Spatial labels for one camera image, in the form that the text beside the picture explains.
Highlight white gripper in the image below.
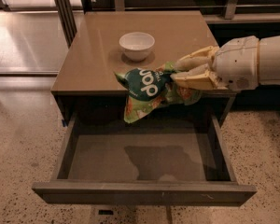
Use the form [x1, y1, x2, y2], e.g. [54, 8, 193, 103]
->
[171, 35, 259, 91]

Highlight green rice chip bag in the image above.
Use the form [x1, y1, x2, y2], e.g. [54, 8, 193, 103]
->
[115, 62, 202, 123]

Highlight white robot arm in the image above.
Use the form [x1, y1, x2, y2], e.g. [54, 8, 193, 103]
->
[171, 35, 280, 91]

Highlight brown cabinet with counter top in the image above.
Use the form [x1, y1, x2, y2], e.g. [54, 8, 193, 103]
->
[50, 10, 243, 128]

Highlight open grey top drawer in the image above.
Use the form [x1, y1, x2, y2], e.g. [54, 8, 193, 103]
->
[32, 112, 257, 206]

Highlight white ceramic bowl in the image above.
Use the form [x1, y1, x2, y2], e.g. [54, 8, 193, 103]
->
[119, 32, 155, 62]

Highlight metal railing in background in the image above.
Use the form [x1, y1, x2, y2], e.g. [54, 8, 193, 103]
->
[53, 0, 280, 43]

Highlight floor outlet plate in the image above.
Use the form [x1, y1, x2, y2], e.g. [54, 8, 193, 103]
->
[91, 205, 119, 224]

